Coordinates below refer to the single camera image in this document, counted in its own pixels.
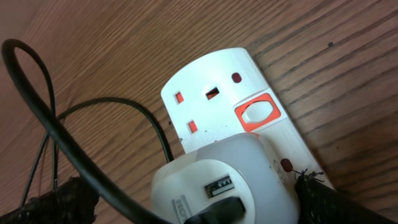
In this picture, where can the white power strip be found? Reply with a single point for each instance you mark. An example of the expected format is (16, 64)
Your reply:
(224, 95)

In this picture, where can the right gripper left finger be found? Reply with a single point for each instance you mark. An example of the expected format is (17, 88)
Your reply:
(71, 203)

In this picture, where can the white charger plug adapter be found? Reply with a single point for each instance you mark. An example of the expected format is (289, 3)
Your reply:
(224, 180)

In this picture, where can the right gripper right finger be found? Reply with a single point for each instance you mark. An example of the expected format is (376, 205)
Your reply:
(320, 204)

